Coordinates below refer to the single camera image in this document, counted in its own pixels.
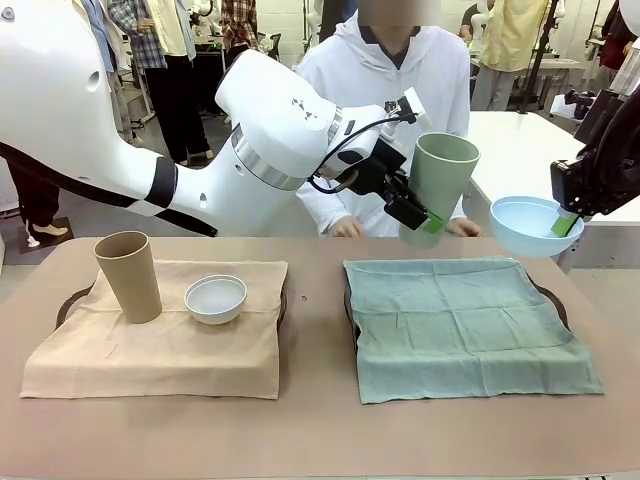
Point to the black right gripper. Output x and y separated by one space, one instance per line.
565 182

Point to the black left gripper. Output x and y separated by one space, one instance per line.
380 165

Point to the light green plastic cup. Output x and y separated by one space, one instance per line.
440 170

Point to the light blue bowl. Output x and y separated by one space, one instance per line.
520 235

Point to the green cloth mat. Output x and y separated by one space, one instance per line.
450 325

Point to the white bowl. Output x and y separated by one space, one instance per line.
215 300

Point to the brown plastic cup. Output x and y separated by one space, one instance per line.
130 280

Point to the beige cloth mat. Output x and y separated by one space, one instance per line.
150 360

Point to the person's right forearm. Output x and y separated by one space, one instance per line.
320 215

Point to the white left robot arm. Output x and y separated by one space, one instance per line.
50 100

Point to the person's left forearm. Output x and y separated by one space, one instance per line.
461 200

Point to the person's right hand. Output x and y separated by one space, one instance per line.
345 227

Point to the person's left hand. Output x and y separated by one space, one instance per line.
462 229

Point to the white table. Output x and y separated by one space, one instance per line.
515 150

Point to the person in white hoodie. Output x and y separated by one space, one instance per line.
360 65

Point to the black stand pole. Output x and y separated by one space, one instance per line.
537 65

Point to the mannequin maroon top brown trousers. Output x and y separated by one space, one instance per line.
612 45

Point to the mannequin in yellow shirt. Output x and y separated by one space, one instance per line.
510 40

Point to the mannequin in plaid shirt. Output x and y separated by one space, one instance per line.
240 20

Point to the mannequin plaid shirt black trousers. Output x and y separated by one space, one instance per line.
175 100

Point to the mannequin dark trousers beige shoes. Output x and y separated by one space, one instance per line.
30 195

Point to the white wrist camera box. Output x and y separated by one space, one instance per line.
415 107

